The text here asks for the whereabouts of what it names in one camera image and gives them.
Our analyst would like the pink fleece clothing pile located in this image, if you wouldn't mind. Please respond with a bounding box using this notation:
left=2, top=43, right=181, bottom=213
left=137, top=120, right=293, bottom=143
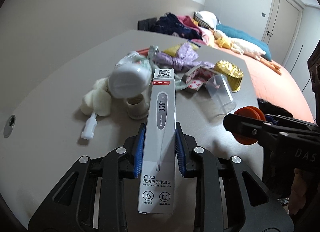
left=177, top=16, right=215, bottom=47

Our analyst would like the white wardrobe with black handles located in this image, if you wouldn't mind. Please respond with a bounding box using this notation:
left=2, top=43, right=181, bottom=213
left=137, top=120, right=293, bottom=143
left=285, top=7, right=319, bottom=122

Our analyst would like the white plush goose toy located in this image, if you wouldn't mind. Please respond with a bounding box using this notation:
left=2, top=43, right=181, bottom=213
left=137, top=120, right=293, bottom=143
left=211, top=30, right=281, bottom=75

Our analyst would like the white sponge bottle brush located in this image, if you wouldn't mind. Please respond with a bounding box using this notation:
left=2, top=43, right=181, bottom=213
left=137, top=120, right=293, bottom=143
left=80, top=77, right=112, bottom=140

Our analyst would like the desk cable grommet hole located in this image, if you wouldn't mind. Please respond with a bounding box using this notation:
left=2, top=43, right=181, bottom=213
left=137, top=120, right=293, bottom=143
left=3, top=115, right=16, bottom=138

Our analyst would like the red white patterned paper box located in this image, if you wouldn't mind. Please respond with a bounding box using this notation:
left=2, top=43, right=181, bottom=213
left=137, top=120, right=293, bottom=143
left=182, top=66, right=219, bottom=94

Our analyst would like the orange bed sheet mattress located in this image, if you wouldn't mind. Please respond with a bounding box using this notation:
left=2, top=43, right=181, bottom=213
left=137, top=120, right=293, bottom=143
left=204, top=28, right=315, bottom=123

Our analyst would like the black trash bag bin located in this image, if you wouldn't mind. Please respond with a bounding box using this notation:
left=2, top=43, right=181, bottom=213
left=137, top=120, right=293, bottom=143
left=257, top=98, right=293, bottom=118

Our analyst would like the white checkered pillow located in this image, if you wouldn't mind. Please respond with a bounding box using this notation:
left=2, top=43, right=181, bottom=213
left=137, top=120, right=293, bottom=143
left=194, top=10, right=220, bottom=29

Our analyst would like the small beige bottle cap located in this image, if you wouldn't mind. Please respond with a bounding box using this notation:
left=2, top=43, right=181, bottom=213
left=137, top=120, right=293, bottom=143
left=125, top=94, right=149, bottom=120

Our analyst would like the green white tube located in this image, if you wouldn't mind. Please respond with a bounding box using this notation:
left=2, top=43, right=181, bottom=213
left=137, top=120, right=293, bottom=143
left=147, top=46, right=187, bottom=91

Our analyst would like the yellow plush toy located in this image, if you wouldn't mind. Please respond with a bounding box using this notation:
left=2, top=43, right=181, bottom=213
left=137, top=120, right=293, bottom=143
left=215, top=36, right=233, bottom=50

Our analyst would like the gold foil baking cup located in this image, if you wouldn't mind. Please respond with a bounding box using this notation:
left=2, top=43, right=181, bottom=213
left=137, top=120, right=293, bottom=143
left=214, top=60, right=244, bottom=92

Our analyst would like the person's right hand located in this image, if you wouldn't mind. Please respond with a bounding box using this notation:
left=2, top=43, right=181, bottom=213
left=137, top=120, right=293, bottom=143
left=289, top=168, right=306, bottom=215

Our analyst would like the navy blue children's garment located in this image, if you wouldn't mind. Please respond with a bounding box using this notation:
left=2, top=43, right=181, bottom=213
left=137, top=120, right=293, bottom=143
left=149, top=13, right=202, bottom=40

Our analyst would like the dark headboard panel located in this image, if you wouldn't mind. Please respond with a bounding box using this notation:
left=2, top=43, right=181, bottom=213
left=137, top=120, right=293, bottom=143
left=137, top=17, right=157, bottom=31

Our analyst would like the purple plastic bag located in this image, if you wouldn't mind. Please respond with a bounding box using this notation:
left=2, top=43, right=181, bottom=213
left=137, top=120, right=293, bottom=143
left=155, top=44, right=215, bottom=71

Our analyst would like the beige bedroom door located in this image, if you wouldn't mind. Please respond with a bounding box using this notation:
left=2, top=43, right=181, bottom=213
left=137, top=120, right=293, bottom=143
left=262, top=0, right=302, bottom=65

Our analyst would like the teal blue long pillow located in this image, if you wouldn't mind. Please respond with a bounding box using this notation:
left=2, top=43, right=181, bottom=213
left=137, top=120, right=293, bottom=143
left=216, top=24, right=272, bottom=61

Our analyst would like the white thermometer box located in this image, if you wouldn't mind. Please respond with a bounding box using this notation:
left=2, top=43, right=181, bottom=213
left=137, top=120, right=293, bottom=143
left=138, top=69, right=176, bottom=214

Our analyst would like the orange plastic spool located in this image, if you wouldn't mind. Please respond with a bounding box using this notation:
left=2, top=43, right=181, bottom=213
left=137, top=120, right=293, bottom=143
left=232, top=106, right=266, bottom=146

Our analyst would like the white AD milk bottle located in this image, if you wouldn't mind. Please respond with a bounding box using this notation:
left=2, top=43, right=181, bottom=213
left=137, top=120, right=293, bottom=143
left=107, top=51, right=152, bottom=98

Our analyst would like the clear plastic cup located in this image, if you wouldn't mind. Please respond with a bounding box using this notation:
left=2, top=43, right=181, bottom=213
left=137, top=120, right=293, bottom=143
left=205, top=74, right=236, bottom=120

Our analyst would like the yellow tube wrapper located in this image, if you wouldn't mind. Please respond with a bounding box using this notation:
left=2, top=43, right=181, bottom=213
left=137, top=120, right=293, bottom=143
left=162, top=42, right=200, bottom=57

